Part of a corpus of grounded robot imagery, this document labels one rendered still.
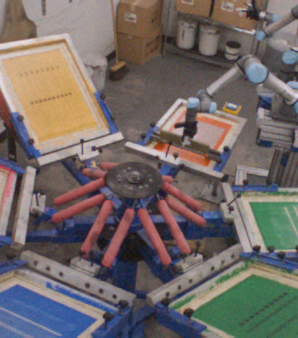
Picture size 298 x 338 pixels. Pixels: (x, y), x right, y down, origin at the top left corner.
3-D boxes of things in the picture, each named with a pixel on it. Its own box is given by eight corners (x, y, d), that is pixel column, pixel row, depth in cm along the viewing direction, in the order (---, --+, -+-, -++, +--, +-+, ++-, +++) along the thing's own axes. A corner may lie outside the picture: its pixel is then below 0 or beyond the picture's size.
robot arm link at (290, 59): (277, 69, 384) (280, 53, 376) (283, 63, 394) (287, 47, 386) (291, 74, 379) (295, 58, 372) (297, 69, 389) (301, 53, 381)
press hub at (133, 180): (110, 296, 352) (119, 143, 277) (159, 318, 343) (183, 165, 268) (80, 341, 320) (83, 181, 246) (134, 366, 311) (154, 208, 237)
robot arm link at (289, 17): (311, 13, 352) (259, 45, 384) (316, 10, 360) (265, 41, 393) (303, -1, 351) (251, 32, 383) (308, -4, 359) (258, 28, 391)
